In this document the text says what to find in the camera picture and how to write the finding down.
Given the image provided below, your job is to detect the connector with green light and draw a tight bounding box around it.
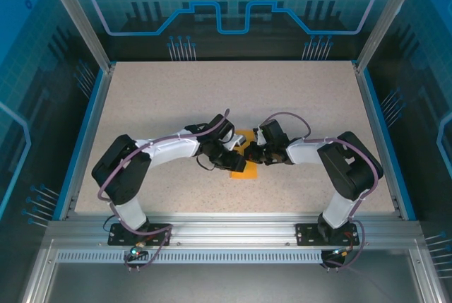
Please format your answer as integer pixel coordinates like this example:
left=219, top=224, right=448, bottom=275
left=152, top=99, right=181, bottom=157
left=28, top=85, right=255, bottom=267
left=129, top=242, right=148, bottom=258
left=330, top=246, right=354, bottom=259

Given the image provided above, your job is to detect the aluminium side rail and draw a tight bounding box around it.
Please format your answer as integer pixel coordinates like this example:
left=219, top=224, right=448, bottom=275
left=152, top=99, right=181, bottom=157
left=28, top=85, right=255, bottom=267
left=66, top=64, right=117, bottom=221
left=354, top=64, right=404, bottom=221

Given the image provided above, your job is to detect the aluminium corner post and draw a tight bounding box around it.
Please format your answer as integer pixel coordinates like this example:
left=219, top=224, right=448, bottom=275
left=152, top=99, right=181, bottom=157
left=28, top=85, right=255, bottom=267
left=354, top=0, right=427, bottom=73
left=38, top=0, right=117, bottom=74

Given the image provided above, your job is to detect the thin black wire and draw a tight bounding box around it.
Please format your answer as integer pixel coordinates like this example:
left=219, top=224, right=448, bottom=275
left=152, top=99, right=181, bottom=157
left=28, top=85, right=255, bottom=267
left=101, top=213, right=123, bottom=234

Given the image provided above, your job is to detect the slotted grey cable duct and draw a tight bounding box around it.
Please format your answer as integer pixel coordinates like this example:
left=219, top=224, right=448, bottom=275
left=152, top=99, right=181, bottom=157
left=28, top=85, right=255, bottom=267
left=55, top=250, right=328, bottom=264

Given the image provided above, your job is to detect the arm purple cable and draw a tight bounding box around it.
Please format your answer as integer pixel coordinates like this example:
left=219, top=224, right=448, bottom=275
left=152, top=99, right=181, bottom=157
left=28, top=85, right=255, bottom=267
left=97, top=107, right=231, bottom=272
left=261, top=112, right=384, bottom=272

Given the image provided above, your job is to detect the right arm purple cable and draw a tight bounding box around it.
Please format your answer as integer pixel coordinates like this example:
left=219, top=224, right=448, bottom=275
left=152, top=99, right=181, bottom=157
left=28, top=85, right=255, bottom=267
left=261, top=112, right=384, bottom=272

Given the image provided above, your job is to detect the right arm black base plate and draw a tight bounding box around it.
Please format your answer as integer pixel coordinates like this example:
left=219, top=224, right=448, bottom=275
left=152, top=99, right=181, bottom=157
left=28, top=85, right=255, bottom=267
left=295, top=222, right=357, bottom=246

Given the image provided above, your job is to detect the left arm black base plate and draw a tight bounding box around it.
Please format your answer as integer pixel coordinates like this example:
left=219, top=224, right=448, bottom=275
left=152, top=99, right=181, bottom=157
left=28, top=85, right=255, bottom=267
left=107, top=223, right=174, bottom=246

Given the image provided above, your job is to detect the aluminium cross rail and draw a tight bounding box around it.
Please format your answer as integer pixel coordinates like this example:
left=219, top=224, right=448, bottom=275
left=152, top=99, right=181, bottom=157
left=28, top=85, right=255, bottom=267
left=45, top=210, right=424, bottom=247

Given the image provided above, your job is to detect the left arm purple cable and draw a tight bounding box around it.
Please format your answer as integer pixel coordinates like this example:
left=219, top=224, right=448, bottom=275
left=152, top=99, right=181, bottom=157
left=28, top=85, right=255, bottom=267
left=97, top=107, right=231, bottom=272

